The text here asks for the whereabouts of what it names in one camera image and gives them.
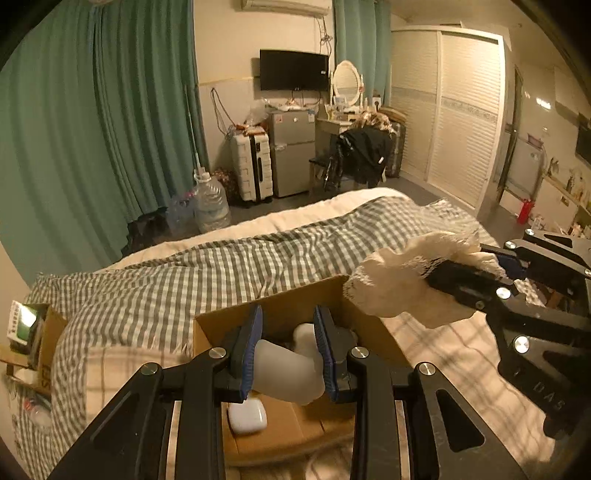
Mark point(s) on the black jacket on chair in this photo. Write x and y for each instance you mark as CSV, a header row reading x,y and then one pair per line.
x,y
360,153

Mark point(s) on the black wall television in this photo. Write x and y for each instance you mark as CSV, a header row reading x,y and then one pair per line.
x,y
293,70

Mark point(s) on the white sliding wardrobe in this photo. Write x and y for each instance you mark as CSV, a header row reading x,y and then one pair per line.
x,y
451,85

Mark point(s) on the small cardboard box with items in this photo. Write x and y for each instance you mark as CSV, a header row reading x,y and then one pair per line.
x,y
31,365

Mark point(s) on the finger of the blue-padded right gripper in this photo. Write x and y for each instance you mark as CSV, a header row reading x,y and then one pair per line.
x,y
446,437

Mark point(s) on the open cardboard box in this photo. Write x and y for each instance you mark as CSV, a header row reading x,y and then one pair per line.
x,y
294,430

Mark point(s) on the red fire extinguisher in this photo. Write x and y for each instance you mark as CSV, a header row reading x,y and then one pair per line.
x,y
525,211

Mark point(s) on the green curtain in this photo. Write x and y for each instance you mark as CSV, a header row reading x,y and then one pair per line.
x,y
100,124
363,36

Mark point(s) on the oval white vanity mirror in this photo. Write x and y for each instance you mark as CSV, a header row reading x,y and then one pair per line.
x,y
347,84

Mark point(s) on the white suitcase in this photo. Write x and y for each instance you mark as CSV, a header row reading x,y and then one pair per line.
x,y
251,159

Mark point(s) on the green curtain left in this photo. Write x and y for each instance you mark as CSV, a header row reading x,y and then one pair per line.
x,y
100,124

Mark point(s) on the white air conditioner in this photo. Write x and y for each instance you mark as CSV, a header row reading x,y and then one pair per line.
x,y
313,8

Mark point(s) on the white plastic tube bottle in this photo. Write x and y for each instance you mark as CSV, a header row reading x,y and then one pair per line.
x,y
293,376

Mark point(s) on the green gingham bed sheet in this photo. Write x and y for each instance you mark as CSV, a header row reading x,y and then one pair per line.
x,y
150,298

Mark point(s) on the white lace cloth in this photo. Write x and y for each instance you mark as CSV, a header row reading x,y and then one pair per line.
x,y
389,283

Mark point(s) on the light blue earbuds case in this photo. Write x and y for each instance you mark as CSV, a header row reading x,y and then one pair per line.
x,y
247,418

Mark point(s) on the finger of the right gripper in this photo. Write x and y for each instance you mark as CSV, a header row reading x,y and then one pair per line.
x,y
507,259
479,290

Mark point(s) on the large clear water jug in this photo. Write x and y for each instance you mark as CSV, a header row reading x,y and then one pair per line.
x,y
210,203

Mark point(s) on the green white book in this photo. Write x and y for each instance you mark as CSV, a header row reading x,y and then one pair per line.
x,y
20,322

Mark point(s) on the green curtain right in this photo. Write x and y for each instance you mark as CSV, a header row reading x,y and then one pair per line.
x,y
363,36

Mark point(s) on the silver mini fridge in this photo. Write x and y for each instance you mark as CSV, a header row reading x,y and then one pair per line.
x,y
292,146

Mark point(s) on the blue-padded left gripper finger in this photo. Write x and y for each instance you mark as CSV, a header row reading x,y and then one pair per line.
x,y
129,437

